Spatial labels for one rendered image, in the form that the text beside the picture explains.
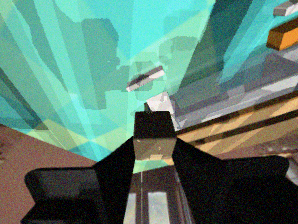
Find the orange rectangular bar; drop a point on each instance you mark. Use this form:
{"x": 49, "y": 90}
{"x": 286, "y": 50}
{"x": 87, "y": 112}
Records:
{"x": 283, "y": 36}

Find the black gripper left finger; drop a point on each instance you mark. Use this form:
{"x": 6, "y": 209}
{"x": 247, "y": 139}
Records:
{"x": 107, "y": 183}

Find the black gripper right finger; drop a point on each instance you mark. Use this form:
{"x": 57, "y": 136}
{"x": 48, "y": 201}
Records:
{"x": 205, "y": 179}

